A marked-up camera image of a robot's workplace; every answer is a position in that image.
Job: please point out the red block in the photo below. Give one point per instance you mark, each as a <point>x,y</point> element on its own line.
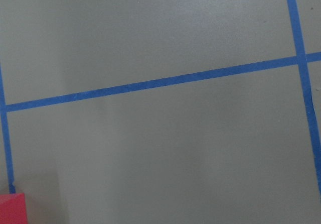
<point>13,209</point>

